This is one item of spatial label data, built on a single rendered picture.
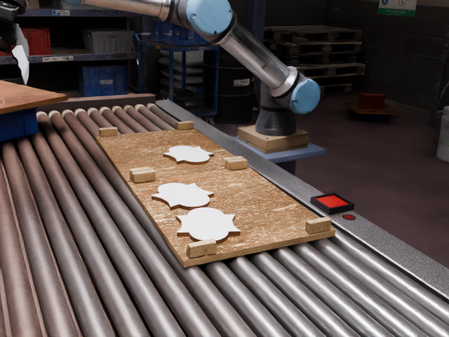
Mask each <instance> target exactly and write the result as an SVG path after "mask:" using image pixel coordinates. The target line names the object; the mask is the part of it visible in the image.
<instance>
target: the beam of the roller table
mask: <svg viewBox="0 0 449 337"><path fill-rule="evenodd" d="M155 105H156V106H157V107H158V108H159V109H161V110H162V111H163V112H165V113H167V114H168V115H169V116H171V117H173V118H174V119H175V120H177V121H179V122H186V121H193V122H194V128H196V129H197V130H199V131H200V132H201V133H203V134H204V135H205V136H207V137H208V138H210V139H211V140H212V141H213V142H215V143H217V144H218V145H219V146H220V147H222V148H223V149H225V150H226V151H227V152H229V153H230V154H231V155H233V156H234V157H236V156H242V157H243V158H245V159H246V160H247V166H248V167H249V168H251V169H253V170H254V171H255V172H256V173H258V174H259V175H261V176H262V177H263V178H265V179H266V180H268V181H269V182H270V183H272V184H273V185H275V186H276V187H277V188H279V189H280V190H282V191H283V192H284V193H286V194H287V195H289V196H290V197H291V198H292V199H294V200H295V201H297V202H298V203H299V204H301V205H303V206H304V207H305V208H307V209H309V210H310V211H311V212H313V213H315V214H316V215H317V216H319V217H320V218H322V217H329V218H330V219H331V225H332V226H334V227H335V228H336V229H338V230H340V231H341V232H342V233H344V234H345V235H347V236H348V237H350V238H351V239H353V240H354V241H356V242H357V243H359V244H360V245H362V246H363V247H365V248H366V249H368V250H369V251H370V252H372V253H373V254H375V255H376V256H378V257H379V258H381V259H382V260H384V261H385V262H387V263H388V264H390V265H391V266H392V267H394V268H396V269H397V270H398V271H400V272H402V273H403V274H404V275H406V276H408V277H409V278H410V279H412V280H414V281H415V282H416V283H417V284H419V285H421V286H422V287H423V288H425V289H427V290H428V291H429V292H431V293H433V294H434V295H435V296H437V297H439V298H440V299H441V300H443V301H444V302H446V303H447V304H449V269H448V268H446V267H444V266H443V265H441V264H439V263H438V262H436V261H434V260H433V259H431V258H429V257H428V256H426V255H424V254H423V253H421V252H420V251H418V250H417V249H414V248H413V247H411V246H410V245H408V244H407V243H404V242H403V241H401V240H400V239H398V238H397V237H395V236H393V235H392V234H390V233H388V232H387V231H385V230H383V229H382V228H380V227H378V226H377V225H375V224H373V223H372V222H370V221H368V220H367V219H365V218H363V217H362V216H360V215H358V214H357V213H355V212H353V211H346V212H342V213H336V214H333V215H328V214H327V213H325V212H324V211H322V210H321V209H319V208H317V207H316V206H315V205H313V204H311V197H314V196H317V195H324V193H322V192H321V191H318V190H317V189H315V188H314V187H312V186H311V185H309V184H307V183H306V182H304V181H302V180H301V179H299V178H297V177H296V176H294V175H292V174H291V173H289V172H287V171H286V170H284V169H282V168H281V167H279V166H277V165H276V164H274V163H273V162H271V161H269V160H267V159H266V158H264V157H263V156H261V155H259V154H257V153H256V152H254V151H253V150H251V149H249V148H248V147H246V146H245V145H243V144H241V143H240V142H238V141H236V140H235V139H233V138H231V137H230V136H228V135H226V134H225V133H223V132H221V131H220V130H218V129H216V128H215V127H213V126H211V125H210V124H208V123H206V122H205V121H203V120H201V119H200V118H198V117H196V116H195V115H193V114H191V113H190V112H188V111H187V110H185V109H184V108H181V107H180V106H178V105H177V104H175V103H174V102H171V101H170V100H155ZM345 214H349V215H353V216H355V217H356V219H355V220H353V221H350V220H347V219H344V218H343V217H342V216H343V215H345Z"/></svg>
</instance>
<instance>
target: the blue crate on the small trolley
mask: <svg viewBox="0 0 449 337"><path fill-rule="evenodd" d="M151 20H152V35H151V38H152V40H153V41H155V42H159V43H166V44H170V45H177V46H182V47H188V46H198V45H210V43H209V42H207V40H205V39H204V38H203V37H201V36H200V35H199V34H198V33H197V32H195V31H193V30H189V29H186V28H184V27H181V26H179V25H176V24H173V23H169V22H165V21H161V20H160V19H151Z"/></svg>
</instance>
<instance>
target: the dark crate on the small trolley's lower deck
mask: <svg viewBox="0 0 449 337"><path fill-rule="evenodd" d="M173 95H176V96H173V102H174V103H175V104H177V105H178V106H180V107H181V108H184V109H185V110H187V111H191V110H201V109H204V108H205V107H204V105H205V104H204V101H205V100H204V98H205V97H204V96H205V95H204V94H200V93H198V92H194V91H192V90H189V89H186V88H177V89H173ZM160 97H161V100H169V90H160Z"/></svg>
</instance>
